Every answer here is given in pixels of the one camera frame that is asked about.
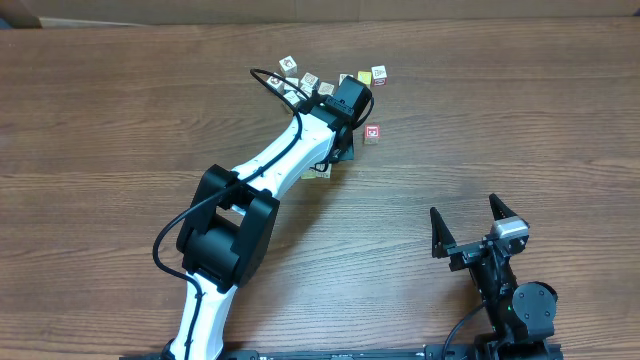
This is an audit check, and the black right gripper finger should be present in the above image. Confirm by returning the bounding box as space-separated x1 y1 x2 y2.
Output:
430 207 456 258
489 193 516 221

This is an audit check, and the yellow top picture block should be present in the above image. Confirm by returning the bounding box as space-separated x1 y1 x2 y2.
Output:
315 164 332 179

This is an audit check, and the red E block front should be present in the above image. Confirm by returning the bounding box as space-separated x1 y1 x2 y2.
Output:
363 124 381 145

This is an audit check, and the plain wooden picture block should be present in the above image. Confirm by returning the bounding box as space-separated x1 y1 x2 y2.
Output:
301 170 316 180

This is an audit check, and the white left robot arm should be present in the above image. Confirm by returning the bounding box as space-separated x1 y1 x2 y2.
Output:
161 77 374 359

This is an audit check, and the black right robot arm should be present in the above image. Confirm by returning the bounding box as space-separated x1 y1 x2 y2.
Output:
430 194 564 360

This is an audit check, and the blue edged centre block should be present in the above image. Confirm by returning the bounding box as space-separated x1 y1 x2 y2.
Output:
299 85 314 99

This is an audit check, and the blue edged block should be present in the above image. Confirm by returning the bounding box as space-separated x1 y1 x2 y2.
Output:
300 72 320 89
299 85 314 99

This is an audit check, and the green B letter block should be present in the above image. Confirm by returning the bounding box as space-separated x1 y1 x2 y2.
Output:
338 74 353 85

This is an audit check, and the blue edged rear block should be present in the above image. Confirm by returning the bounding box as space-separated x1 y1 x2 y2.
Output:
300 72 320 89

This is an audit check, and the yellow G letter block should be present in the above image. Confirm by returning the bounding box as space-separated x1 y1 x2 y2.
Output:
283 91 301 113

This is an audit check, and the yellow top hand block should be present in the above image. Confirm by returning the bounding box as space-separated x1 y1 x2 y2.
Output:
357 71 372 88

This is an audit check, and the red number 3 block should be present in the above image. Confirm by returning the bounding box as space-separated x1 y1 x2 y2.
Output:
371 65 388 86

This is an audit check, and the small rear centre block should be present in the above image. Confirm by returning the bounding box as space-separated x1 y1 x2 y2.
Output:
284 77 299 93

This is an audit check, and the far left cluster block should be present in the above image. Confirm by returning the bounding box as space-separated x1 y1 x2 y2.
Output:
267 73 284 94

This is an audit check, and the cluster block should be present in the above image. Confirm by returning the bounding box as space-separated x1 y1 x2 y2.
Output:
279 56 298 77
267 73 284 94

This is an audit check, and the far rear cluster block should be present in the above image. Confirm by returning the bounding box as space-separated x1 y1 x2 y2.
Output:
279 56 298 77

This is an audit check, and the brown cardboard backdrop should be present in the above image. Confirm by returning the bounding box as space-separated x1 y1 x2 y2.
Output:
1 0 639 28

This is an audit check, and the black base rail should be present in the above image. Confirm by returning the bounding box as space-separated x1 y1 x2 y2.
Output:
119 342 565 360

